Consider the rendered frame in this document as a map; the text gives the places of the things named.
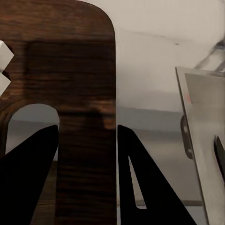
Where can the cutting board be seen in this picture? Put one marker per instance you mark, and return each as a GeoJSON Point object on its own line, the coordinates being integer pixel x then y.
{"type": "Point", "coordinates": [65, 57]}

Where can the drop in sink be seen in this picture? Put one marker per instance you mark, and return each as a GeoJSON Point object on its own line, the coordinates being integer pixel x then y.
{"type": "Point", "coordinates": [203, 97]}

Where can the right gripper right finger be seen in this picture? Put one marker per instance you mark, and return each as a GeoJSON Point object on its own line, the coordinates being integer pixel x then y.
{"type": "Point", "coordinates": [163, 205]}

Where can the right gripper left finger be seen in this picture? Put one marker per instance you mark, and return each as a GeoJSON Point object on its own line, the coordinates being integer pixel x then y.
{"type": "Point", "coordinates": [23, 172]}

